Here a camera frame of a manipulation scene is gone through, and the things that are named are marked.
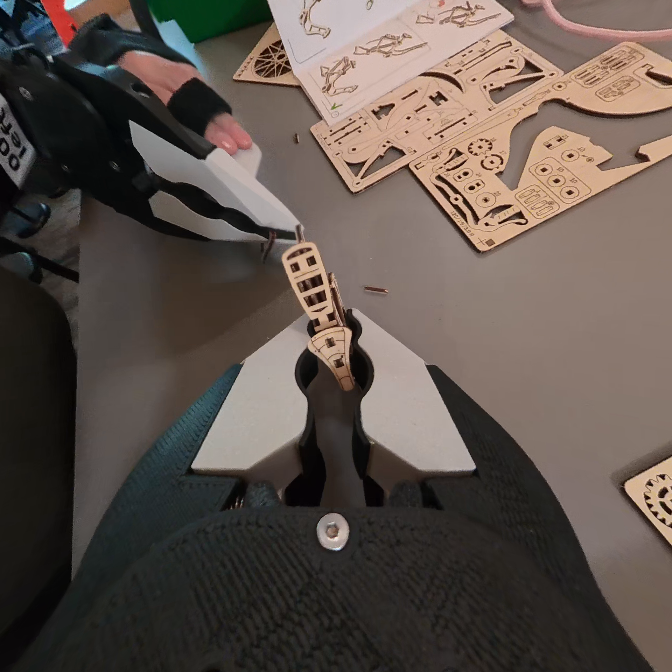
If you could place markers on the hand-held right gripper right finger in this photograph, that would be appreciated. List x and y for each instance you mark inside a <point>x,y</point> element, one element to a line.
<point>414,420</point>

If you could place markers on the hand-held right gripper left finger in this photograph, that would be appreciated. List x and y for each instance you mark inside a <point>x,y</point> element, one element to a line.
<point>252,420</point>

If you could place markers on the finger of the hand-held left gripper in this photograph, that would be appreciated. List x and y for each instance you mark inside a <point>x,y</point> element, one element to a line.
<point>220,183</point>
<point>183,212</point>

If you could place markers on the wooden model frame assembly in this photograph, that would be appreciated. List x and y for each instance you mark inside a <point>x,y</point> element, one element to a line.
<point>320,346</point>

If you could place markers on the wooden parts sheet with slots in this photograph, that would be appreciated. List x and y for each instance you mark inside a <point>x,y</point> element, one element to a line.
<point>409,113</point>

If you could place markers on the wooden parts sheet with gears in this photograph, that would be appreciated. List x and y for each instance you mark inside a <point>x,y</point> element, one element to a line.
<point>638,488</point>

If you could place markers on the wooden parts sheet large cutout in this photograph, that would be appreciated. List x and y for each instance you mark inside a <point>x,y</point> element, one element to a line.
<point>603,168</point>

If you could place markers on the person's left hand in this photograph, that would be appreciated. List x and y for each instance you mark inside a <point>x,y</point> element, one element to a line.
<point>168,78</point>

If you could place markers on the wooden spoked wheel sheet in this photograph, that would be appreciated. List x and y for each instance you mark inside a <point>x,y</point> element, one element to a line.
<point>246,73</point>

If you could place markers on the black chair base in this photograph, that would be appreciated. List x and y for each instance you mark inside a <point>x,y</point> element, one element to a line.
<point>47,267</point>

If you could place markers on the white instruction booklet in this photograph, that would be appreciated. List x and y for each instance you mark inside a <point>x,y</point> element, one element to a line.
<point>315,68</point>

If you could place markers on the green plastic bin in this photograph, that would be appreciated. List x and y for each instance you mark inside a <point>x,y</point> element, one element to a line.
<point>210,21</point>

